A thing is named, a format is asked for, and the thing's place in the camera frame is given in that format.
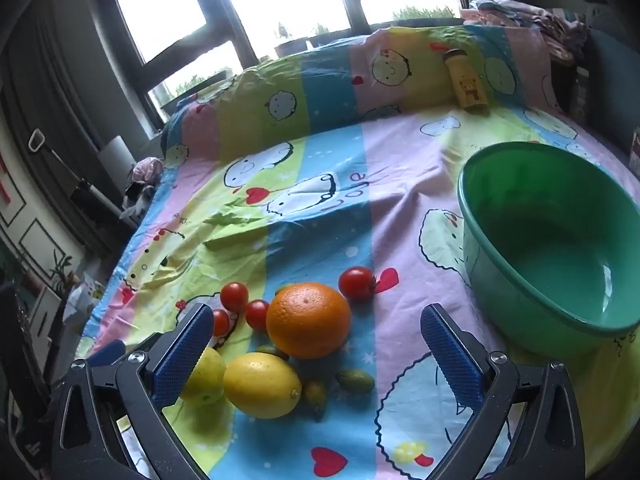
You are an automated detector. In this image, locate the colourful cartoon bed sheet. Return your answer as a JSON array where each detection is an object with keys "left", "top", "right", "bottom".
[{"left": 75, "top": 25, "right": 640, "bottom": 480}]

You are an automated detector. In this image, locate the black and white cloth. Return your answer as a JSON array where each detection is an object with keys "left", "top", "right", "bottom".
[{"left": 120, "top": 182, "right": 156, "bottom": 221}]

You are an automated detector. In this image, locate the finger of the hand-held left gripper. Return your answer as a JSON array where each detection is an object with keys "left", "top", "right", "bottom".
[{"left": 86, "top": 339, "right": 127, "bottom": 367}]

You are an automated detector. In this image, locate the pile of clothes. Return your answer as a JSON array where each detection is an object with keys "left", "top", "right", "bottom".
[{"left": 460, "top": 0, "right": 588, "bottom": 66}]

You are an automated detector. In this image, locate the yellow lemon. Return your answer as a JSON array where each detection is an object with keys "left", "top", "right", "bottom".
[{"left": 222, "top": 352, "right": 303, "bottom": 420}]

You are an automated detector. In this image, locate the white cylinder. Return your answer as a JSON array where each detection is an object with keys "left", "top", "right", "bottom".
[{"left": 97, "top": 135, "right": 138, "bottom": 186}]

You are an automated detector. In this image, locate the pink cloth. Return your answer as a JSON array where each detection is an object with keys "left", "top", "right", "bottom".
[{"left": 127, "top": 156, "right": 166, "bottom": 186}]

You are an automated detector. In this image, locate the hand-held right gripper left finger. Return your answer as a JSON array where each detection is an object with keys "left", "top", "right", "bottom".
[{"left": 49, "top": 303, "right": 215, "bottom": 480}]

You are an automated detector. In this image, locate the green plastic basin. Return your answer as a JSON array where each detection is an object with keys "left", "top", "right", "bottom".
[{"left": 457, "top": 141, "right": 640, "bottom": 358}]

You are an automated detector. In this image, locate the white plastic bag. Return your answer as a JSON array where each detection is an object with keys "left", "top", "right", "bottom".
[{"left": 65, "top": 272, "right": 108, "bottom": 321}]

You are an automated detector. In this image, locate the dark teal sofa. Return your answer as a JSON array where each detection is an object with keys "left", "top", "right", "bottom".
[{"left": 585, "top": 25, "right": 640, "bottom": 146}]

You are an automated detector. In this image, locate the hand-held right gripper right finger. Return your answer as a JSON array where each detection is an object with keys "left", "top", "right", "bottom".
[{"left": 421, "top": 304, "right": 587, "bottom": 480}]

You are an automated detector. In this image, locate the white cabinet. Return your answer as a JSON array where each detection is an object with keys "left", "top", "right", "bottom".
[{"left": 27, "top": 285, "right": 63, "bottom": 338}]

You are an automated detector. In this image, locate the dark-framed window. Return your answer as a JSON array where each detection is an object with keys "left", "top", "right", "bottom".
[{"left": 97, "top": 0, "right": 471, "bottom": 136}]

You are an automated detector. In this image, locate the orange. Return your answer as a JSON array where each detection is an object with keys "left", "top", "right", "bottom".
[{"left": 266, "top": 282, "right": 352, "bottom": 360}]

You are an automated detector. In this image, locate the yellow cartoon bottle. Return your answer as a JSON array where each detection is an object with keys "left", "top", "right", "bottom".
[{"left": 442, "top": 47, "right": 488, "bottom": 113}]

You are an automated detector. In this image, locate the small green houseplant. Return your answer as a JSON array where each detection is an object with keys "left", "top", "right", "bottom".
[{"left": 50, "top": 255, "right": 81, "bottom": 296}]

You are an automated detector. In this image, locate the dark bottle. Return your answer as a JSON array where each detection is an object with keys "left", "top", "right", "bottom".
[{"left": 570, "top": 65, "right": 593, "bottom": 121}]

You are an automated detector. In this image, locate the yellow-green lemon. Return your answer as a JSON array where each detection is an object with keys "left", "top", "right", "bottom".
[{"left": 180, "top": 346, "right": 228, "bottom": 407}]

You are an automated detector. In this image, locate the planter with green plants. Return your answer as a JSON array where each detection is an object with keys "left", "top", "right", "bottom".
[
  {"left": 392, "top": 4, "right": 457, "bottom": 25},
  {"left": 274, "top": 24, "right": 353, "bottom": 57},
  {"left": 172, "top": 72, "right": 232, "bottom": 106}
]

